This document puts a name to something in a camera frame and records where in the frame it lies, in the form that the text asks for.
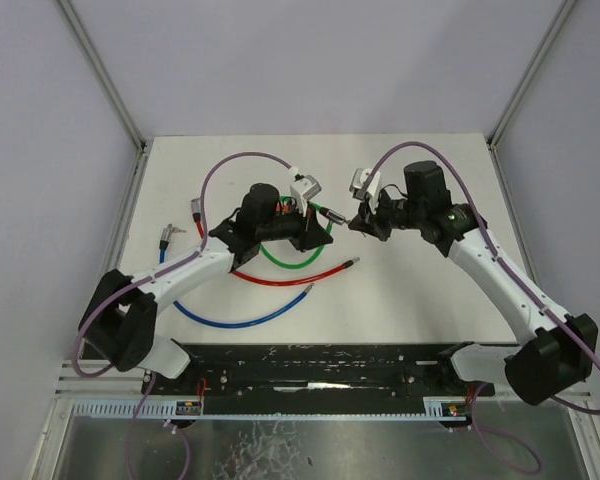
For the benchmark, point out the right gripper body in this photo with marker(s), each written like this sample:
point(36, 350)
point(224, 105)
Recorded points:
point(390, 213)

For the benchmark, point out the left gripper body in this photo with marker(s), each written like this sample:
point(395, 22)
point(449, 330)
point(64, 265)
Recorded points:
point(289, 226)

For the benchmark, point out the orange padlock with keys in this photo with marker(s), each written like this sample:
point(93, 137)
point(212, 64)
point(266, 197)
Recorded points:
point(286, 205)

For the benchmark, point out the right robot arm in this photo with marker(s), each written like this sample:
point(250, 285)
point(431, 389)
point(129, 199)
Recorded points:
point(549, 356)

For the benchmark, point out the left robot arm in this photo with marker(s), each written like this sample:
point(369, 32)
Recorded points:
point(120, 320)

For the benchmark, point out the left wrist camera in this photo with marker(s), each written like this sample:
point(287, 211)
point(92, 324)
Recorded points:
point(303, 189)

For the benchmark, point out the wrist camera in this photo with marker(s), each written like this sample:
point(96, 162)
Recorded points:
point(303, 189)
point(365, 186)

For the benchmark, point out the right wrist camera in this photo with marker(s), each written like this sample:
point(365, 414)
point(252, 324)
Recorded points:
point(365, 186)

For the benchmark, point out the blue cable lock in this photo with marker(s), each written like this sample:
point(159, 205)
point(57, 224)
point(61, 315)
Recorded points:
point(226, 304)

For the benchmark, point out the right aluminium frame post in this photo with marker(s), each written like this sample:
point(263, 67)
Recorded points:
point(532, 70)

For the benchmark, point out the aluminium frame post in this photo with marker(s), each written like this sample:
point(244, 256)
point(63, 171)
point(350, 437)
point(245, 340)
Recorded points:
point(532, 70)
point(87, 47)

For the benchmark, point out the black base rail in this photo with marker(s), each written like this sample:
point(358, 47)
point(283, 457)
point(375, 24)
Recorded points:
point(225, 369)

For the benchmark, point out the left aluminium frame post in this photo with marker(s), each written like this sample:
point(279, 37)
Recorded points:
point(87, 47)

